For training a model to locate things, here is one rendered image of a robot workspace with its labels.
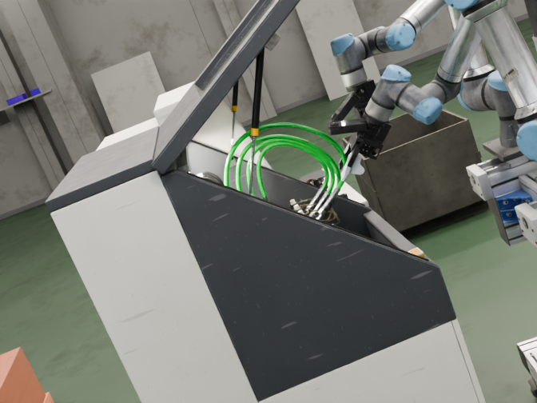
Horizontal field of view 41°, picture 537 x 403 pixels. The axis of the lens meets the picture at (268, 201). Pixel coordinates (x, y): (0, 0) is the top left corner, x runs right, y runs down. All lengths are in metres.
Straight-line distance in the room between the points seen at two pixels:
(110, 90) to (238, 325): 10.52
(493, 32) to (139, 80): 10.56
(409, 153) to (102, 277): 3.08
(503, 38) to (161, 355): 1.15
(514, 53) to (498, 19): 0.09
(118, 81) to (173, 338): 10.48
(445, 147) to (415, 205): 0.42
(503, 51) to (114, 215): 1.01
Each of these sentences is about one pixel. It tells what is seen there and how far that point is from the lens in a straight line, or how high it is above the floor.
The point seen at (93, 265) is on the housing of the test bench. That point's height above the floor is 1.31.
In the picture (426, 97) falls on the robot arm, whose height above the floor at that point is 1.35.
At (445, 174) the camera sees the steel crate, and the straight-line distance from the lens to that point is 4.72.
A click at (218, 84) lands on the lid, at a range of 1.73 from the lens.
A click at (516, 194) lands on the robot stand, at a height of 0.90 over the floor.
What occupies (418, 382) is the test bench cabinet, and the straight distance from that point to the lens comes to 2.07.
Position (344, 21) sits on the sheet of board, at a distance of 11.78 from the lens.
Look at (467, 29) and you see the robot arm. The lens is 2.02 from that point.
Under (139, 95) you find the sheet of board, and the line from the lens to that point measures 12.15.
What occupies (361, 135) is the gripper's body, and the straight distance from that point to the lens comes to 2.12.
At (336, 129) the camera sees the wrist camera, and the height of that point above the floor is 1.34.
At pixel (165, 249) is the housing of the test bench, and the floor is 1.28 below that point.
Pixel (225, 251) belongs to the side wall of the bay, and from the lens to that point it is 1.82.
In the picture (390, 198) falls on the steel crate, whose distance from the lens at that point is 4.66.
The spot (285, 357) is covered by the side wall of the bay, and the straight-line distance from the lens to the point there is 1.94.
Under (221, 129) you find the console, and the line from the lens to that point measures 2.46.
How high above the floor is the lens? 1.74
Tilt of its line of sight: 14 degrees down
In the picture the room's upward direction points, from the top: 22 degrees counter-clockwise
